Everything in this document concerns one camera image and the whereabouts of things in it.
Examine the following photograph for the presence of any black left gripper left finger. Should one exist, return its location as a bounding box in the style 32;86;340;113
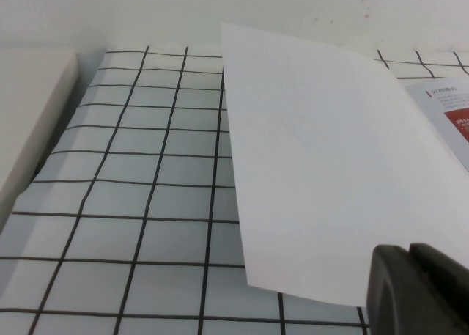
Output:
366;243;451;335

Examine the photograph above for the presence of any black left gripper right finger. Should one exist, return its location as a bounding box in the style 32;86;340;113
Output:
410;242;469;335

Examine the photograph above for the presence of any AgileX robot brochure book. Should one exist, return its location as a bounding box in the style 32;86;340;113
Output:
219;22;469;309

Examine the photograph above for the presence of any white black-grid tablecloth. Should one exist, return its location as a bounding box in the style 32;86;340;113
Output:
0;45;469;335

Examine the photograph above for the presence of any white flat box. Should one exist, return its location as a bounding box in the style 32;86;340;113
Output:
0;48;78;234

